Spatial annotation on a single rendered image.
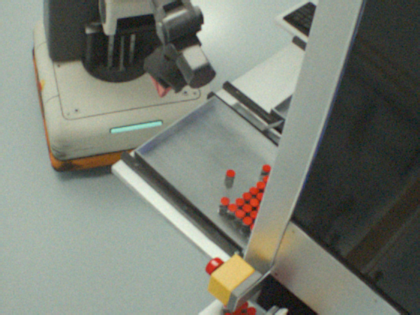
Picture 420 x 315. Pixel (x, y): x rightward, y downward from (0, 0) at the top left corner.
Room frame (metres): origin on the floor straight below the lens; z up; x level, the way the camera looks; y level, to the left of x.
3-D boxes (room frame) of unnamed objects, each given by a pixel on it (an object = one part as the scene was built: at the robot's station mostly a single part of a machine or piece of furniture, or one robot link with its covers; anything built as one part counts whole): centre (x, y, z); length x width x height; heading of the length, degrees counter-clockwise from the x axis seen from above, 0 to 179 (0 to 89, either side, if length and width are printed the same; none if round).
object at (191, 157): (1.06, -0.05, 0.90); 0.34 x 0.26 x 0.04; 54
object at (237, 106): (1.24, -0.09, 0.91); 0.14 x 0.03 x 0.06; 54
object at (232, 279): (0.72, -0.09, 0.99); 0.08 x 0.07 x 0.07; 54
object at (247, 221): (0.98, -0.16, 0.90); 0.18 x 0.02 x 0.05; 144
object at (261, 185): (1.01, -0.12, 0.90); 0.18 x 0.02 x 0.05; 144
